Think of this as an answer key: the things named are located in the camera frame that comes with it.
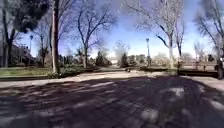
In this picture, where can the street lamp pole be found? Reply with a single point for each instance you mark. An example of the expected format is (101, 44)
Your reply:
(147, 50)
(30, 46)

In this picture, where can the low green bush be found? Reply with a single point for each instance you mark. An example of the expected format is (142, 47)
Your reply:
(63, 72)

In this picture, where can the building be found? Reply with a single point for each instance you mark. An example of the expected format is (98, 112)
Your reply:
(16, 55)

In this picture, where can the grey paved path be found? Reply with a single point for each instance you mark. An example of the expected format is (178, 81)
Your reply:
(113, 100)

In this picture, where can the small conifer tree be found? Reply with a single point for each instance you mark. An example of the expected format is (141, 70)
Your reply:
(124, 61)

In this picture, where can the row of bare trees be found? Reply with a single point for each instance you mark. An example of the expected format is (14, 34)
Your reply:
(86, 33)

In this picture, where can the grass lawn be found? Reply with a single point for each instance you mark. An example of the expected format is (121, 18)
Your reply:
(23, 71)

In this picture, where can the dark evergreen tree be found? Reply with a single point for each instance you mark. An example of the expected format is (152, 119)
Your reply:
(13, 20)

